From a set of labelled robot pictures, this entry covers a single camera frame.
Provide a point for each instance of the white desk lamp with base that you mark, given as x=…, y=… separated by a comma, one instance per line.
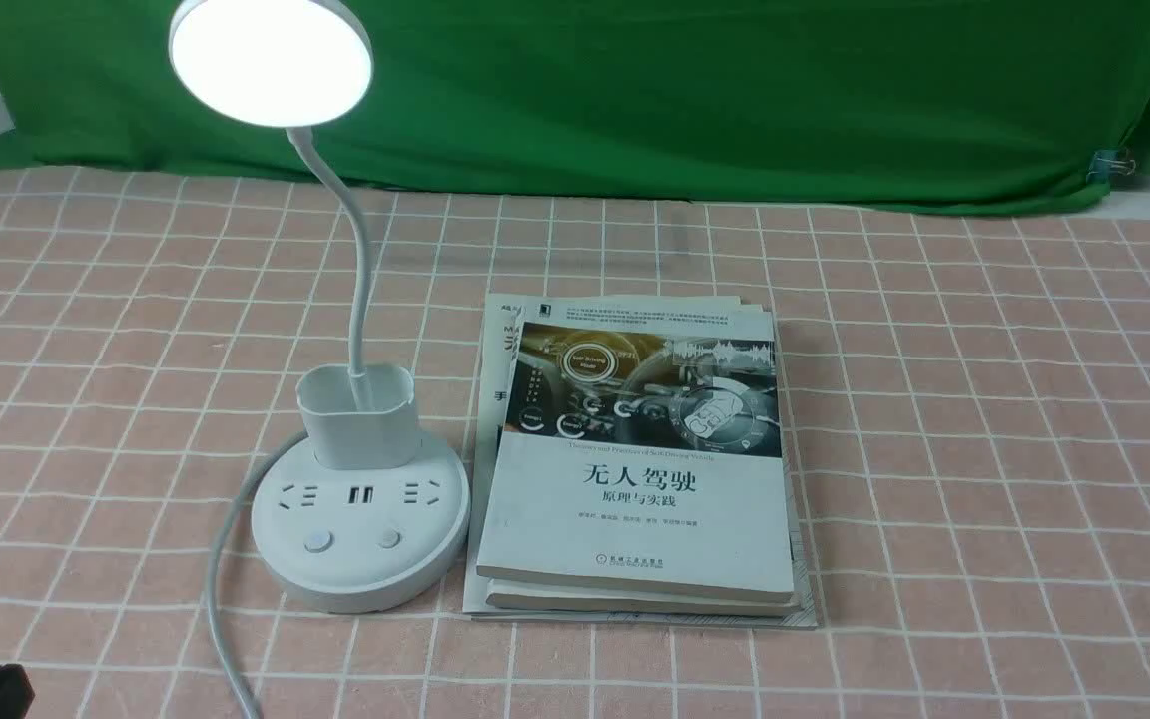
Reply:
x=365, y=509

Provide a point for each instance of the bottom book in stack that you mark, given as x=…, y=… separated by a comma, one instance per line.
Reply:
x=498, y=333

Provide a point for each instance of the top self-driving book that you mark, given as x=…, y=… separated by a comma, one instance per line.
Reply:
x=635, y=499

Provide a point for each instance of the green backdrop cloth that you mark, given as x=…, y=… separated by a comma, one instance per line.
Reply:
x=941, y=107

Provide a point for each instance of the pink checkered tablecloth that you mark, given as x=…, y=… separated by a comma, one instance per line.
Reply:
x=969, y=435

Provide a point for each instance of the blue binder clip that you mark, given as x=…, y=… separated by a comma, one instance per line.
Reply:
x=1112, y=164

